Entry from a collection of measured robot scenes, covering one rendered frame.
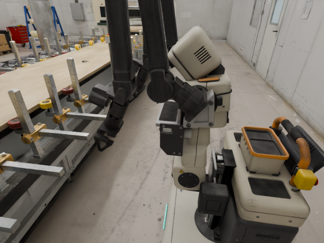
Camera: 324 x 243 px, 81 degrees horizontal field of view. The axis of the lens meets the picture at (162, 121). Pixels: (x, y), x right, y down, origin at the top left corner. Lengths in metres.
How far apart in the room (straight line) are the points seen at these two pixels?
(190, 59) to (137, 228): 1.34
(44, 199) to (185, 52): 1.55
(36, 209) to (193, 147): 1.30
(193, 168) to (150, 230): 0.86
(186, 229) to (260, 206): 0.60
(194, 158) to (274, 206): 0.35
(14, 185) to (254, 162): 1.12
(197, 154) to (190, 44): 0.46
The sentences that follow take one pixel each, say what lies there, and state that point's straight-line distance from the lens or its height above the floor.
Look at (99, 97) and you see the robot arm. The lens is 0.66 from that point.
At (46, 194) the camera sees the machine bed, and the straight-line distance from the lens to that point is 1.87.
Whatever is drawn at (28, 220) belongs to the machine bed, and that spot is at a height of 0.17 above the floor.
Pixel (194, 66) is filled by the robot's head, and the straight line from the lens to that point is 0.70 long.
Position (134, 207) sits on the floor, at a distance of 1.79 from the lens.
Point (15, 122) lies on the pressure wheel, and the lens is 1.30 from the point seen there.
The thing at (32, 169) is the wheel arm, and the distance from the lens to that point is 1.03.
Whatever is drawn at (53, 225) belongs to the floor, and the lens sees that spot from 1.87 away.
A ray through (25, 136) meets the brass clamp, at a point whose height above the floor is 0.87.
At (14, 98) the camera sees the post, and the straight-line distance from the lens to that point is 1.16.
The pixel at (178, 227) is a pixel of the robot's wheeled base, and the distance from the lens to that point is 1.36.
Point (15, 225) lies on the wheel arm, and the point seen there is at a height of 0.84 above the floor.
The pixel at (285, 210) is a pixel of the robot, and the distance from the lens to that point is 0.92.
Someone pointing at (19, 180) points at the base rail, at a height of 0.70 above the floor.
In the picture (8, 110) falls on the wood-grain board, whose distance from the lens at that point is 1.51.
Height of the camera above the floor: 1.44
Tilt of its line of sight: 30 degrees down
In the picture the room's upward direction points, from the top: 1 degrees clockwise
